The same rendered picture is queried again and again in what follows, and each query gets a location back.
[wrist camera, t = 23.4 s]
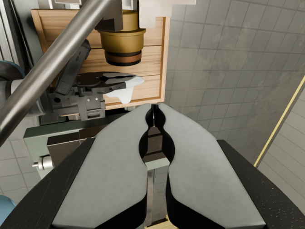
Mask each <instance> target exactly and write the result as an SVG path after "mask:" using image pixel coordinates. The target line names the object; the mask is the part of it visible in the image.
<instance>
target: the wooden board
mask: <svg viewBox="0 0 305 229"><path fill-rule="evenodd" d="M79 10H80V9H31V10H30V11H31V14H32V17H33V21H34V25H35V28H36V32H37V35H38V38H39V42H40V46H41V49H42V52H43V54H44V53H45V52H46V51H47V49H48V48H49V47H50V46H51V45H52V44H53V42H54V41H55V40H56V39H57V37H58V36H59V35H60V34H61V32H62V31H63V30H64V29H65V27H66V26H67V25H68V24H69V22H70V21H71V20H72V19H73V18H74V16H75V15H76V14H77V13H78V11H79ZM155 20H156V21H155V28H146V33H144V47H143V49H142V50H141V51H142V57H141V62H140V63H139V64H137V65H133V66H114V65H110V64H108V63H107V62H106V58H105V53H104V51H105V50H104V49H103V48H102V44H101V36H100V33H99V32H98V31H97V30H95V29H93V30H92V32H91V33H90V34H89V35H88V37H87V38H86V39H87V40H88V41H89V43H90V47H91V51H90V53H89V55H88V57H87V59H86V60H84V62H83V64H82V66H81V68H80V70H79V73H78V74H81V73H87V72H102V71H110V72H120V73H129V74H134V75H138V76H140V77H142V78H143V79H144V82H143V83H141V84H139V85H136V86H134V88H133V93H132V97H131V100H130V102H129V103H127V104H123V103H121V101H120V100H119V98H118V97H108V96H107V95H106V94H103V99H104V100H105V104H106V110H110V109H117V108H123V107H130V106H136V105H143V104H145V103H157V102H164V95H165V83H166V70H167V52H168V40H169V27H170V16H156V19H155ZM60 72H61V71H60ZM60 72H59V73H58V75H57V76H56V77H55V79H54V80H53V81H52V82H51V84H52V87H55V86H56V82H57V79H58V77H59V75H60Z"/></svg>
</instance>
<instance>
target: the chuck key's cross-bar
mask: <svg viewBox="0 0 305 229"><path fill-rule="evenodd" d="M115 1H116V0H87V1H86V3H85V4H84V5H83V6H82V8H81V9H80V10H79V11H78V13H77V14H76V15H75V16H74V18H73V19H72V20H71V21H70V22H69V24H68V25H67V26H66V27H65V29H64V30H63V31H62V32H61V34H60V35H59V36H58V37H57V39H56V40H55V41H54V42H53V44H52V45H51V46H50V47H49V48H48V49H47V51H46V52H45V53H44V54H43V56H42V57H41V58H40V60H39V61H38V62H37V63H36V64H35V66H34V67H33V68H32V70H31V71H30V72H29V73H28V74H27V75H26V77H25V78H24V79H23V80H22V82H21V83H20V84H19V85H18V87H17V88H16V89H15V90H14V92H13V93H12V94H11V95H10V97H9V98H8V99H7V100H6V101H5V103H4V104H3V105H2V106H1V108H0V147H1V146H2V145H3V143H4V142H5V141H6V140H7V139H8V137H9V136H10V135H11V133H12V132H13V131H14V130H15V128H16V127H17V126H18V124H19V123H20V122H21V121H22V119H23V118H24V117H25V116H26V114H27V113H28V112H29V111H30V109H31V108H32V107H33V105H34V104H35V103H36V101H37V100H38V99H39V98H40V96H41V95H42V94H43V93H44V92H45V90H46V89H47V88H48V86H49V85H50V84H51V82H52V81H53V80H54V79H55V77H56V76H57V75H58V73H59V72H60V71H61V70H62V69H63V67H64V66H65V65H66V64H67V62H68V61H69V60H70V58H71V57H72V56H73V54H74V53H75V52H76V51H77V49H78V48H79V47H80V45H81V44H82V43H83V42H84V41H85V39H86V38H87V37H88V35H89V34H90V33H91V32H92V30H93V29H94V28H95V26H96V25H97V24H98V23H99V21H100V20H101V19H102V18H103V16H104V15H105V14H106V13H107V11H108V10H109V9H110V7H111V6H112V5H113V4H114V2H115Z"/></svg>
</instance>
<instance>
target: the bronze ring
mask: <svg viewBox="0 0 305 229"><path fill-rule="evenodd" d="M122 13H123V30H120V31H117V32H109V31H99V30H98V32H99V33H100V36H101V44H102V48H103V49H104V50H105V51H104V53H105V58H106V62H107V63H108V64H110V65H114V66H133V65H137V64H139V63H140V62H141V57H142V51H141V50H142V49H143V47H144V33H146V28H140V27H139V26H138V12H137V11H135V10H123V9H122Z"/></svg>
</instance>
